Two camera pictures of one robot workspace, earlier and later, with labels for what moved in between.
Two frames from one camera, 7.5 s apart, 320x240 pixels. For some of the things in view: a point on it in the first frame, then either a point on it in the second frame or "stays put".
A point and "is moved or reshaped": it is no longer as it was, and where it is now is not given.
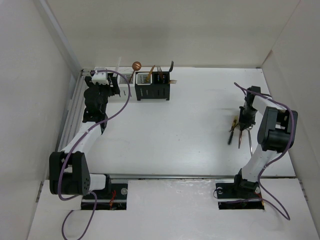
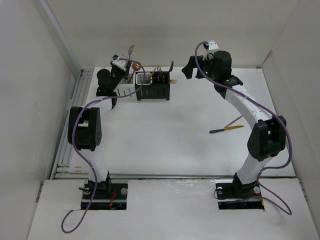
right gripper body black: x=247 y=115 -> x=206 y=66
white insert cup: x=141 y=78 stays put
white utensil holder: x=123 y=87 stays put
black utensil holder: x=159 y=89 stays put
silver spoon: x=250 y=128 is moved or reshaped
